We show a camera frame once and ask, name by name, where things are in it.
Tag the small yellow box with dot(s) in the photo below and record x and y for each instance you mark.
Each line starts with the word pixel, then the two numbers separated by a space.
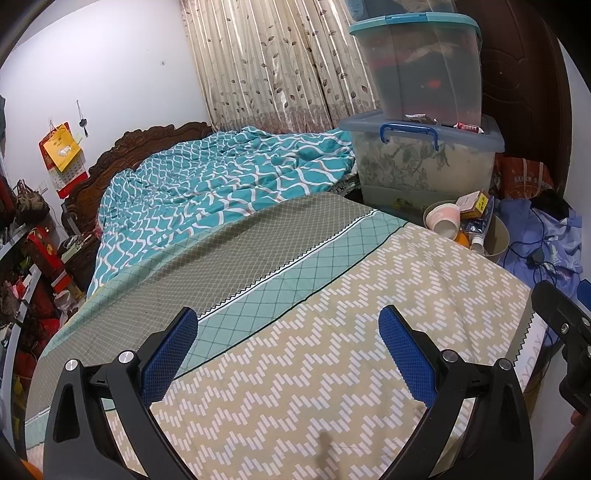
pixel 475 203

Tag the red white tube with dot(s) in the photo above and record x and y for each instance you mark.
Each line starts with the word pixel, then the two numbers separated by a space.
pixel 468 127

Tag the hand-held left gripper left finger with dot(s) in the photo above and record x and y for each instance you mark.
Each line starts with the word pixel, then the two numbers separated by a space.
pixel 168 355

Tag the patterned bed sheet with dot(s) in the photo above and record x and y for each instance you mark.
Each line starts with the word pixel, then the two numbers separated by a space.
pixel 323 346

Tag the red gift box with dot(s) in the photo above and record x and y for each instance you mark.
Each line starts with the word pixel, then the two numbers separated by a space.
pixel 41 254

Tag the hanging keys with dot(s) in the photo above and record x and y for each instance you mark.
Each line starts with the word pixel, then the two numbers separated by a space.
pixel 82 122

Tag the metal shelf rack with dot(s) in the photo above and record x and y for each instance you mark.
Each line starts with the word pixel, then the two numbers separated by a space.
pixel 28 286

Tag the dark brown wooden door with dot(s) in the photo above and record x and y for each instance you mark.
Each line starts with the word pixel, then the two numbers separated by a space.
pixel 517 69

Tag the clear storage box teal lid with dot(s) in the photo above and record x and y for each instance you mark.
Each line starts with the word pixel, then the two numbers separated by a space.
pixel 415 69

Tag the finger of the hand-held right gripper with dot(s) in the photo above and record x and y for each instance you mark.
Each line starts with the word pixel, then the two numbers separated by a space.
pixel 565 318
pixel 579 378

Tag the pink white cup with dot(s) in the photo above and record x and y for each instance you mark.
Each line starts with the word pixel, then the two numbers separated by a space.
pixel 443 221

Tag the white packet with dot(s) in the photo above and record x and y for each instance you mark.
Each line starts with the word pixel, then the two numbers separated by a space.
pixel 420 118

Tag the beige round trash bin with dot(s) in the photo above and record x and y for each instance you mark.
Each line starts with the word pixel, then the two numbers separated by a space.
pixel 501 235

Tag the brown handbag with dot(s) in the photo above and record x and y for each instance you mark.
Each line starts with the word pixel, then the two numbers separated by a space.
pixel 25 201

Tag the carved wooden headboard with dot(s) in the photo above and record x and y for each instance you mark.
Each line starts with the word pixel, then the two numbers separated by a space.
pixel 92 184

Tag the red yellow wall calendar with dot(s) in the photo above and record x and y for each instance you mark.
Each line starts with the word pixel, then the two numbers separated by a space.
pixel 60 147

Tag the teal patterned quilt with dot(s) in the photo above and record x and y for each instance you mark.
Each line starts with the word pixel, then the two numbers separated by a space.
pixel 207 184

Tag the red printed bag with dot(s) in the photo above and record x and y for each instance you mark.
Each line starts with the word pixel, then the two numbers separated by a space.
pixel 521 177

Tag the blue cloth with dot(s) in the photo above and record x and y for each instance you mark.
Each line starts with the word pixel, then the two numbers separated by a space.
pixel 517 221

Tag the floral beige curtain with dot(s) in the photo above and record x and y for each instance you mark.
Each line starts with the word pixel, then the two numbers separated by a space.
pixel 277 60

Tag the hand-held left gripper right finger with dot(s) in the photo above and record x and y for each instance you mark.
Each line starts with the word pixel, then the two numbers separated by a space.
pixel 406 350

